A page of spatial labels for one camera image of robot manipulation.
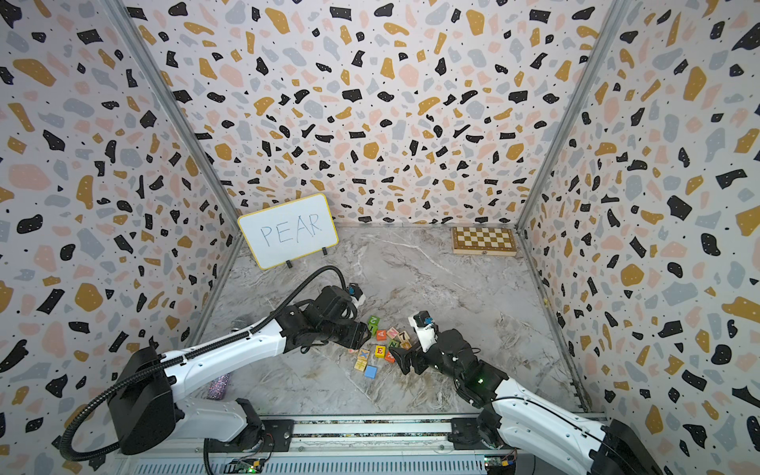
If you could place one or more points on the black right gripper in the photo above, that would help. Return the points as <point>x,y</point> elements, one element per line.
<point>417,353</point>

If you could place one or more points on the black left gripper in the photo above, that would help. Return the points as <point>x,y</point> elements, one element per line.
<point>357,335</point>

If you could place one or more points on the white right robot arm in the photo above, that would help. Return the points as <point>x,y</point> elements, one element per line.
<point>512,416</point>

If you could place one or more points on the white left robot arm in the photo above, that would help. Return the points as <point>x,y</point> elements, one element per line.
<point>152,401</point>

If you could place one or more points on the whiteboard with PEAR text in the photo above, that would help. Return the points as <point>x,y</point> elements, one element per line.
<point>280,234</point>

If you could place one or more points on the plain blue block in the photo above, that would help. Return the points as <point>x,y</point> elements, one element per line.
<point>370,371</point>

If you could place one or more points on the yellow block near front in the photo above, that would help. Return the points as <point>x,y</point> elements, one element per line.
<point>360,364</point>

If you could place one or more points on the green number 2 block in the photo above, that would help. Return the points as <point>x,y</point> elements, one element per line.
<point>373,325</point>

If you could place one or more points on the pink glitter bottle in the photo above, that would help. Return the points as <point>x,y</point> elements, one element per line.
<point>217,389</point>

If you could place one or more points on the wooden folding chess board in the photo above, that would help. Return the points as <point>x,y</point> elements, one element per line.
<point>499,242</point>

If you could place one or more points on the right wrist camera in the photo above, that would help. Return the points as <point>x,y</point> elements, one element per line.
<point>425,329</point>

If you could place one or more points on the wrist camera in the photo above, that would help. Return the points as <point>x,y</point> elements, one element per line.
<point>425,329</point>
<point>356,294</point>

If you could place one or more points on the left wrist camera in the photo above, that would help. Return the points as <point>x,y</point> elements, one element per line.
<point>356,294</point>

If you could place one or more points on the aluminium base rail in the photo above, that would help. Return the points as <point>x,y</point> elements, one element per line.
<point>410,444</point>

